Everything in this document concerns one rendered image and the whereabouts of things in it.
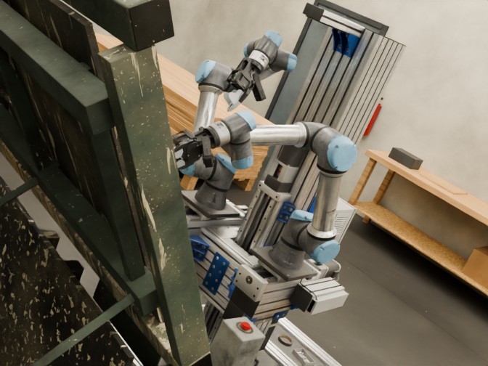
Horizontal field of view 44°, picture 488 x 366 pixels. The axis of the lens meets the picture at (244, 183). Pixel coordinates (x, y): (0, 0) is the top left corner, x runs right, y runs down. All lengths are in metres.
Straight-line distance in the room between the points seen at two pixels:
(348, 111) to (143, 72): 1.44
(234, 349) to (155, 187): 0.86
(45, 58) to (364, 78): 1.43
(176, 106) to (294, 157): 3.51
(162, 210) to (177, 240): 0.12
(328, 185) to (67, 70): 1.11
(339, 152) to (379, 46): 0.61
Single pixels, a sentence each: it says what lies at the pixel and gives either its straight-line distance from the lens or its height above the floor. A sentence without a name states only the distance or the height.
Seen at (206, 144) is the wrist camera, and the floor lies 1.53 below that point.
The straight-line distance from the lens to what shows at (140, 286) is 1.82.
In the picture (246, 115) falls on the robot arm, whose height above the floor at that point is 1.64.
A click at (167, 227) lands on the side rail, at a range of 1.59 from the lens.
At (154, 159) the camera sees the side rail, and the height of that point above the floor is 1.56.
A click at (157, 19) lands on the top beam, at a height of 1.88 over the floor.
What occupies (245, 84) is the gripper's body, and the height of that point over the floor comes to 1.67.
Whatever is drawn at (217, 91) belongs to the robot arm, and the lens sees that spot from 2.79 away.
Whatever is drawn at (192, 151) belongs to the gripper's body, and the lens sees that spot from 1.87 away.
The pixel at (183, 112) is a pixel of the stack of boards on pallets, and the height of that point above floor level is 0.64.
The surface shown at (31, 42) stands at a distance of 1.72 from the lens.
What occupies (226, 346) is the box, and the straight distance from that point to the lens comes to 2.21.
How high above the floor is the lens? 2.02
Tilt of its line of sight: 17 degrees down
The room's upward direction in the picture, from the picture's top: 24 degrees clockwise
